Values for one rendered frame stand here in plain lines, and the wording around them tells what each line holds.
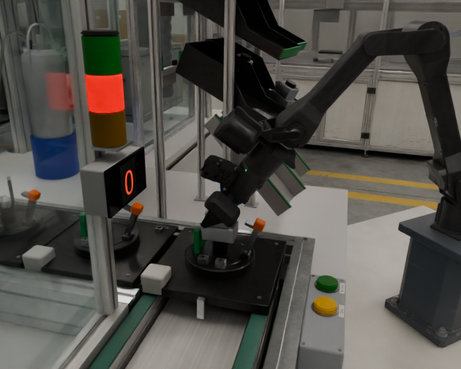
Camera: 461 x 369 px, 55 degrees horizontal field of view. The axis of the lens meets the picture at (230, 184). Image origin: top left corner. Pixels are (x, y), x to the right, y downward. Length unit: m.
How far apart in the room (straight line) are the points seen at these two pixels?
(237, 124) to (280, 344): 0.36
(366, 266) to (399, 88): 3.74
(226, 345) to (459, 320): 0.46
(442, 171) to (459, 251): 0.14
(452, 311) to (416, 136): 4.03
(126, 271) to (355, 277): 0.54
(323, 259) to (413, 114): 3.79
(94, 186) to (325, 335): 0.43
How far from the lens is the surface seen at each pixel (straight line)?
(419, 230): 0.92
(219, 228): 0.85
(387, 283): 1.11
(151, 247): 0.96
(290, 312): 0.81
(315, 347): 0.74
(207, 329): 0.83
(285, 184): 1.17
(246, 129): 0.76
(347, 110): 4.83
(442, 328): 0.97
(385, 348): 0.93
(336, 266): 1.14
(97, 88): 0.63
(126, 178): 0.67
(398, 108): 4.83
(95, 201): 0.64
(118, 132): 0.64
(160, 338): 0.81
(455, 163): 0.86
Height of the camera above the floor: 1.45
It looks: 22 degrees down
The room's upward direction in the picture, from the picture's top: 1 degrees clockwise
